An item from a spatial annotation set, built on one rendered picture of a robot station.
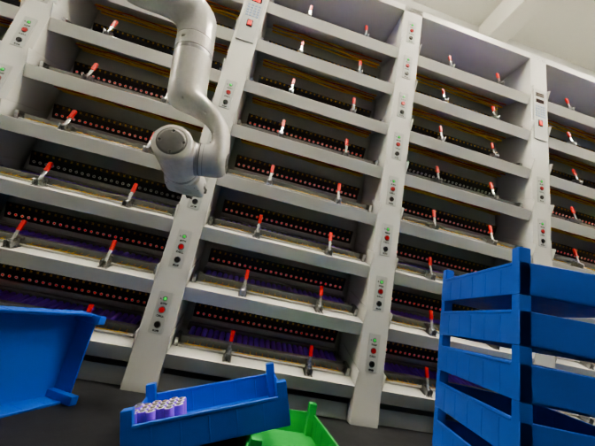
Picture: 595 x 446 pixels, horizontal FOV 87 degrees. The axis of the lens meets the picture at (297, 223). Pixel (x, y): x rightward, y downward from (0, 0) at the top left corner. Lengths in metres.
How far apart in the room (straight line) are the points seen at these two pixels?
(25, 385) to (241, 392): 0.47
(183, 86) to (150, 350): 0.74
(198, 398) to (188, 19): 0.90
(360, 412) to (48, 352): 0.89
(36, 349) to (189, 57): 0.75
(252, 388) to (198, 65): 0.79
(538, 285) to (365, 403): 0.72
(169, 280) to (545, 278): 0.94
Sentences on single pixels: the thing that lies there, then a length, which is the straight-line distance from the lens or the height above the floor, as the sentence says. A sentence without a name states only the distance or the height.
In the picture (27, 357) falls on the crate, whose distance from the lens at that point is 0.95.
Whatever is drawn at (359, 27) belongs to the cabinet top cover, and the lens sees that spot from 1.91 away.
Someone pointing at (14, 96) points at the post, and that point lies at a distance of 1.45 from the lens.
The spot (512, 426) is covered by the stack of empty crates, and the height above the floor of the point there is 0.20.
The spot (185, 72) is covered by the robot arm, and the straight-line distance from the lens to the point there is 0.83.
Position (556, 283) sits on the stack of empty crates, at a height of 0.43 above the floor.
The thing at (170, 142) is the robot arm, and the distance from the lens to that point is 0.72.
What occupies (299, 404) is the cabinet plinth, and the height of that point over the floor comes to 0.02.
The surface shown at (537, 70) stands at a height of 1.68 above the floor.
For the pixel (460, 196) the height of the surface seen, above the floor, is 0.89.
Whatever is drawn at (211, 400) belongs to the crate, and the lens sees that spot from 0.89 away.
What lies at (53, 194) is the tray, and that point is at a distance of 1.23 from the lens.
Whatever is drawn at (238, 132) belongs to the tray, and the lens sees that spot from 1.22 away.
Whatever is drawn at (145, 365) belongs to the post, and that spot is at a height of 0.07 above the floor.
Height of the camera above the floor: 0.30
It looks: 16 degrees up
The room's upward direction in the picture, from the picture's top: 12 degrees clockwise
